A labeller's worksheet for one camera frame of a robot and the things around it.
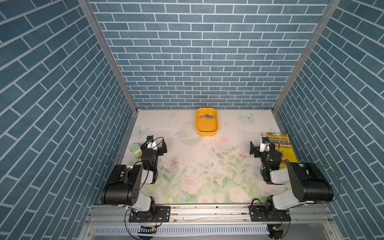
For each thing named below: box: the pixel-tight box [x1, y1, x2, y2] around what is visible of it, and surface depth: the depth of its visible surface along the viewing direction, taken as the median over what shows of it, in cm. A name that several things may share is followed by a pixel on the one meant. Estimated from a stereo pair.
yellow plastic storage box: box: [196, 107, 219, 137], surface depth 115 cm
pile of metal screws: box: [198, 113, 215, 119], surface depth 118 cm
